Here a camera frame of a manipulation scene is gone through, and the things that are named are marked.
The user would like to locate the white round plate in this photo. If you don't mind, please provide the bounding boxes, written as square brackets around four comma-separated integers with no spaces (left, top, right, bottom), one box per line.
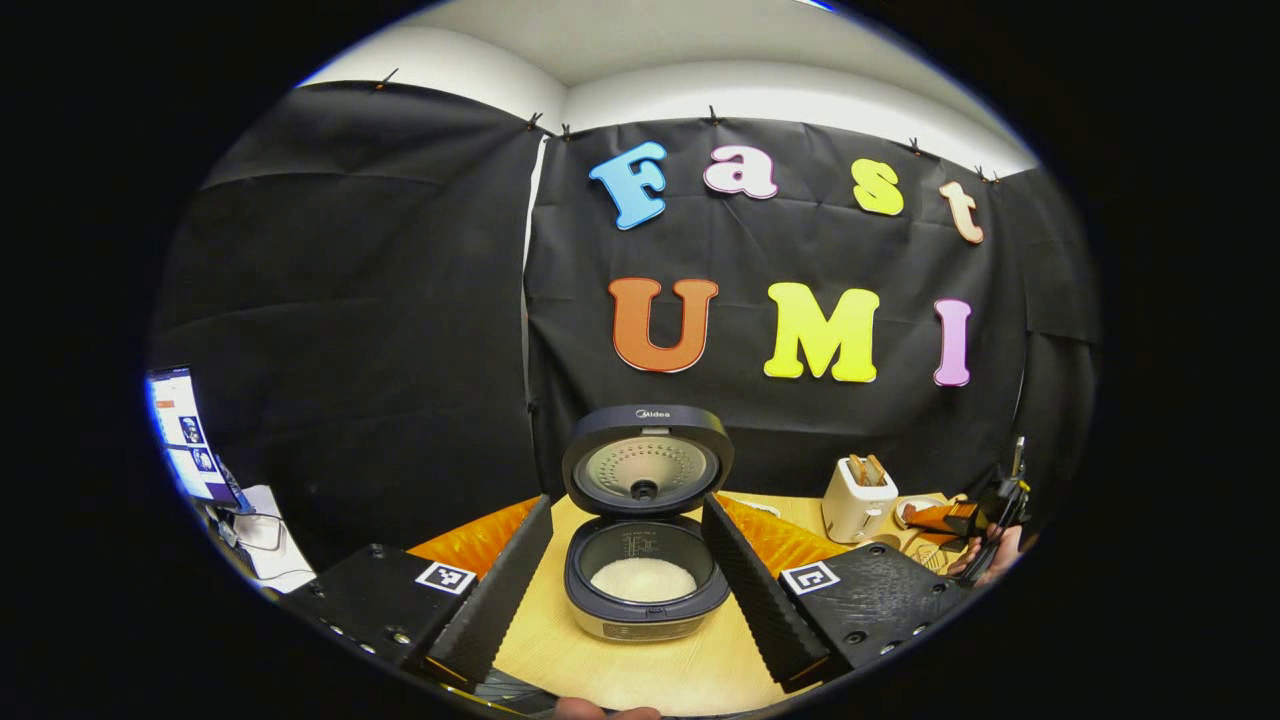
[893,495,946,531]

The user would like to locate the dark grey rice cooker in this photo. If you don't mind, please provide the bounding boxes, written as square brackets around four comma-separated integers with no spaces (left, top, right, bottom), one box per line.
[561,404,735,643]

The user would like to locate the white paper sheets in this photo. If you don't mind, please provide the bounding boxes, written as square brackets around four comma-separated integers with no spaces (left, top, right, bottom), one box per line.
[235,485,316,583]

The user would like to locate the computer monitor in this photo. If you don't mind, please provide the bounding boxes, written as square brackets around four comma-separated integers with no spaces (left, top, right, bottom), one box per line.
[147,366,241,506]

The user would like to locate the white toaster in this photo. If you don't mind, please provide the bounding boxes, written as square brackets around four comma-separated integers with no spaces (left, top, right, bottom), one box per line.
[821,455,900,545]

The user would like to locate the white rice heap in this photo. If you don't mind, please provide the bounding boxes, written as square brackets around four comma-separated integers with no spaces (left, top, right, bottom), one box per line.
[590,557,699,603]

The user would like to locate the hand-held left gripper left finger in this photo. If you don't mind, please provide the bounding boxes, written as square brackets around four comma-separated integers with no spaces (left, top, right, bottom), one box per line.
[283,494,554,691]

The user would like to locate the black backdrop cloth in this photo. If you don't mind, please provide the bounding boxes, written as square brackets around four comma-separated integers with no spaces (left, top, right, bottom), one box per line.
[150,82,1101,571]

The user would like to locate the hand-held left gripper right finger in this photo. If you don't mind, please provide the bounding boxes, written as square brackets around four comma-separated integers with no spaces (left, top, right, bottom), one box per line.
[700,492,976,693]

